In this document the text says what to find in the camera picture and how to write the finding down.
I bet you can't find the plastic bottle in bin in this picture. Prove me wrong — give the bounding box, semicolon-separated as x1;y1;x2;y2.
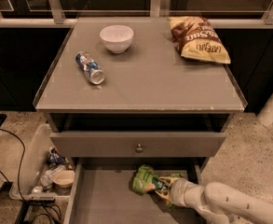
40;165;66;188

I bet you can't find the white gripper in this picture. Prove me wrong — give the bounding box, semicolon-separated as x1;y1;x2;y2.
156;176;205;208

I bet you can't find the black cable on floor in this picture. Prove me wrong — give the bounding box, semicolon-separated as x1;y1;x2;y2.
0;124;62;224

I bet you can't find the blue wrapper in bin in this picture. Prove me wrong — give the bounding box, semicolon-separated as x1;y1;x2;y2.
47;147;66;167

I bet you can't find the round metal drawer knob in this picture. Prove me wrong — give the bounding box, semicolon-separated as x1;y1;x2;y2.
135;144;143;153

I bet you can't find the grey drawer cabinet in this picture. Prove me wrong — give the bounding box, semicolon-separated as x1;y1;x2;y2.
33;16;248;224

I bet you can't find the white ceramic bowl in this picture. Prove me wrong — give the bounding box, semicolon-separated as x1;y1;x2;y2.
100;25;134;53

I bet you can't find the green rice chip bag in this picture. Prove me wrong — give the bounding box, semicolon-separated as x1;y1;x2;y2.
131;163;184;210

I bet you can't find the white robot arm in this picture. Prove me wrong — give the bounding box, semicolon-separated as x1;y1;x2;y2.
158;176;273;224

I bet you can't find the metal window railing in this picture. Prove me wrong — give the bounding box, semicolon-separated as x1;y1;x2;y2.
0;0;273;29

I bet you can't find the open grey middle drawer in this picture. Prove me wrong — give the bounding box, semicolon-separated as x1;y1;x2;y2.
63;158;207;224

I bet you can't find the crushed blue soda can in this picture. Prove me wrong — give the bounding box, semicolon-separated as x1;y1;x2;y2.
75;51;105;85

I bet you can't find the closed grey top drawer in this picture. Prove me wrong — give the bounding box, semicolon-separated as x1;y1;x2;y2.
50;131;226;158

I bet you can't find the brown yellow chip bag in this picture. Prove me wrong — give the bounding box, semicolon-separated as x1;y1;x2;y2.
169;16;231;64

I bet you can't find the clear plastic storage bin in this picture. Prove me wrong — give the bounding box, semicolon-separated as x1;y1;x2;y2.
9;124;74;202

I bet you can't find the small bowl in bin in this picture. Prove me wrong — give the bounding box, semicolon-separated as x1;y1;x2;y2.
52;170;75;188

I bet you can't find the black power strip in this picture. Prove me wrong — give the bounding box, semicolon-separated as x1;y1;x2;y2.
29;196;55;203

